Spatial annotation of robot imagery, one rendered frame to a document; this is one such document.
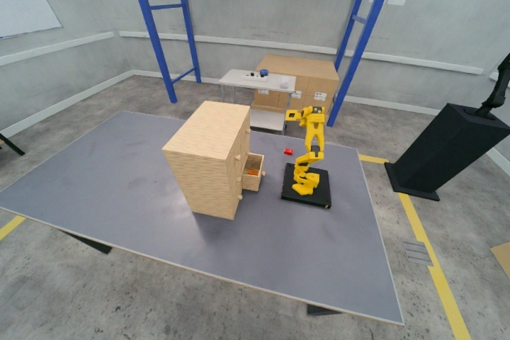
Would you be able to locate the wooden chest of drawers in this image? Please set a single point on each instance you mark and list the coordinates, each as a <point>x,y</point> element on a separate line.
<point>198,152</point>

